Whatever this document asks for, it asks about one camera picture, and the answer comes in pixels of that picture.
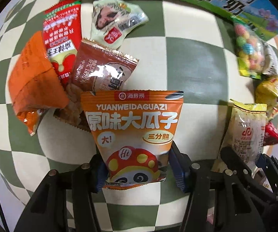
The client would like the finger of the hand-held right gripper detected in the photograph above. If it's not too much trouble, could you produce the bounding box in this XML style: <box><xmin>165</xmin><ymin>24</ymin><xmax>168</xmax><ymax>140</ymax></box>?
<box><xmin>257</xmin><ymin>153</ymin><xmax>278</xmax><ymax>194</ymax></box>
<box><xmin>220</xmin><ymin>147</ymin><xmax>278</xmax><ymax>202</ymax></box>

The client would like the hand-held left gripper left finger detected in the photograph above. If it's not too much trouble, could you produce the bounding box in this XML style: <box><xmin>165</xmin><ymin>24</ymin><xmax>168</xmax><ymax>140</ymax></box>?
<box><xmin>14</xmin><ymin>153</ymin><xmax>110</xmax><ymax>232</ymax></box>

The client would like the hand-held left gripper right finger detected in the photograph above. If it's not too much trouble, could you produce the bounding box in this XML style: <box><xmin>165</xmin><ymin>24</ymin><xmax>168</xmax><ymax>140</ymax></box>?
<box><xmin>168</xmin><ymin>141</ymin><xmax>262</xmax><ymax>232</ymax></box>

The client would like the white yellow-edged snack packet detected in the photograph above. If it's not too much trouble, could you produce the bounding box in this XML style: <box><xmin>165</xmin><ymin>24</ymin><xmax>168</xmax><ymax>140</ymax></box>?
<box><xmin>217</xmin><ymin>99</ymin><xmax>268</xmax><ymax>174</ymax></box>

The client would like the small red snack packet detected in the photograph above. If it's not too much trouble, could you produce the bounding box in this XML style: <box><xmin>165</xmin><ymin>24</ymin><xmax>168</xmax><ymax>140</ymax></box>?
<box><xmin>262</xmin><ymin>121</ymin><xmax>278</xmax><ymax>147</ymax></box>

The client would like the orange sunflower seed packet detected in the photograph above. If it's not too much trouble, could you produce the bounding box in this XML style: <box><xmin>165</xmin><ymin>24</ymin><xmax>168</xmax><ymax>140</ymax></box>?
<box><xmin>80</xmin><ymin>90</ymin><xmax>185</xmax><ymax>189</ymax></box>

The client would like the clear packet of brown snacks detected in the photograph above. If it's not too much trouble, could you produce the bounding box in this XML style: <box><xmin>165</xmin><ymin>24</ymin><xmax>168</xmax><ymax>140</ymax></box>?
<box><xmin>53</xmin><ymin>82</ymin><xmax>92</xmax><ymax>133</ymax></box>

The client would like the yellow snack packet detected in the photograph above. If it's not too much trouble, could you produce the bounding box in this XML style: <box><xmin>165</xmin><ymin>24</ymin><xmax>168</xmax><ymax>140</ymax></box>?
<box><xmin>254</xmin><ymin>76</ymin><xmax>278</xmax><ymax>122</ymax></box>

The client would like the white grey snack packet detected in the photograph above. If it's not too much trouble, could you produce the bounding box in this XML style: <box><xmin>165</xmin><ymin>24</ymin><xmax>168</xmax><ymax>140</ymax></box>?
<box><xmin>262</xmin><ymin>42</ymin><xmax>278</xmax><ymax>76</ymax></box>

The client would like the brown snack packet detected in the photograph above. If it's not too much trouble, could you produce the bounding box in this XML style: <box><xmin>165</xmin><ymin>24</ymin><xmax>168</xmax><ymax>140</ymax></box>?
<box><xmin>71</xmin><ymin>38</ymin><xmax>140</xmax><ymax>93</ymax></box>

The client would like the colourful candy ball packet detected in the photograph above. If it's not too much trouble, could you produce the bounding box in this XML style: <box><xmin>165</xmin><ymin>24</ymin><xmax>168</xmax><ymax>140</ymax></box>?
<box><xmin>233</xmin><ymin>22</ymin><xmax>266</xmax><ymax>80</ymax></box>

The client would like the plain orange snack packet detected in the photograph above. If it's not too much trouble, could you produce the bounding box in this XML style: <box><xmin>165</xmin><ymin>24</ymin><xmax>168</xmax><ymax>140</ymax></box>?
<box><xmin>8</xmin><ymin>31</ymin><xmax>70</xmax><ymax>136</ymax></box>

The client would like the pale green snack packet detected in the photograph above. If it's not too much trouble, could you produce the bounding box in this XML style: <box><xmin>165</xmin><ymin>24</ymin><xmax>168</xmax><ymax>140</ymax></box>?
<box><xmin>91</xmin><ymin>0</ymin><xmax>149</xmax><ymax>50</ymax></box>

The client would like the green checkered round table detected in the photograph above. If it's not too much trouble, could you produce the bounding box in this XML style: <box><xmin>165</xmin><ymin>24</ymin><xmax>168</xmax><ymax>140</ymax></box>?
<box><xmin>0</xmin><ymin>0</ymin><xmax>278</xmax><ymax>232</ymax></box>

